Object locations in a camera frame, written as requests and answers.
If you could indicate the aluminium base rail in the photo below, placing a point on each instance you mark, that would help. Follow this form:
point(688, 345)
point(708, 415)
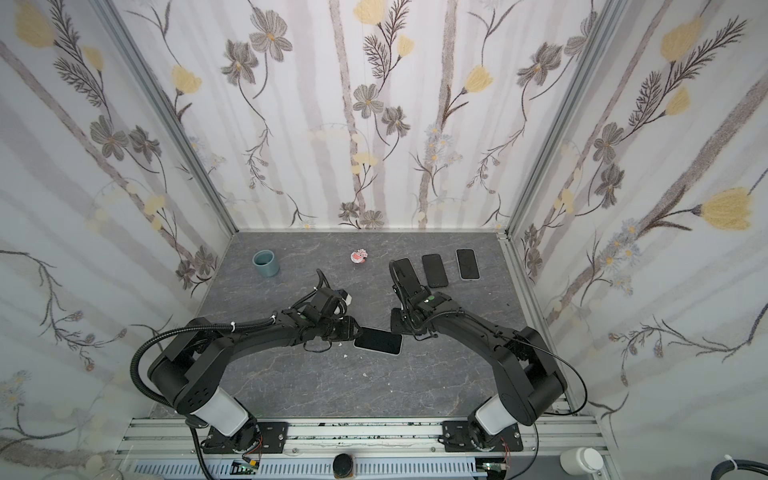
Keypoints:
point(382, 448)

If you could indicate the white cylinder container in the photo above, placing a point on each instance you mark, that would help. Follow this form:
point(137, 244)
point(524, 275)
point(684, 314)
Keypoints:
point(581, 461)

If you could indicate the teal ceramic cup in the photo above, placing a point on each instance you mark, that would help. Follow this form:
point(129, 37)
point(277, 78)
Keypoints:
point(266, 263)

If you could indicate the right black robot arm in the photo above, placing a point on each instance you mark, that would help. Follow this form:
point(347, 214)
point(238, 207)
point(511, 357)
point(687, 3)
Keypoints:
point(526, 373)

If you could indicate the pink phone case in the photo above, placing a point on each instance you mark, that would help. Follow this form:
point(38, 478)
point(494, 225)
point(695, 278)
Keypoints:
point(411, 281)

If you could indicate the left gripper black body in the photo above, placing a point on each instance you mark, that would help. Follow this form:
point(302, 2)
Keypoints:
point(336, 329)

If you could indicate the black phone case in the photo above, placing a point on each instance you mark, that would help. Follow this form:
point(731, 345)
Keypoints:
point(434, 270)

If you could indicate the pink white cupcake toy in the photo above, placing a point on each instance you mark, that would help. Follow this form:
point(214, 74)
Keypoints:
point(359, 256)

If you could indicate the black round knob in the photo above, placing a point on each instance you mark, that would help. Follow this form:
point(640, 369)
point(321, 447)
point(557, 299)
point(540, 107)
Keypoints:
point(343, 466)

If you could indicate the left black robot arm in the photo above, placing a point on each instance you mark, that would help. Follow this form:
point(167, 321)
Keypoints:
point(182, 368)

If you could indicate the light blue phone case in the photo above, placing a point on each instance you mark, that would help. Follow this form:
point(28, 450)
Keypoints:
point(467, 264)

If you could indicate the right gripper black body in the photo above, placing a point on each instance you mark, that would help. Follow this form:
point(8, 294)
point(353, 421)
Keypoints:
point(413, 297)

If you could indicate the pale green phone case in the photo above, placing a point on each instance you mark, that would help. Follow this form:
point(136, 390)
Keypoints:
point(379, 341)

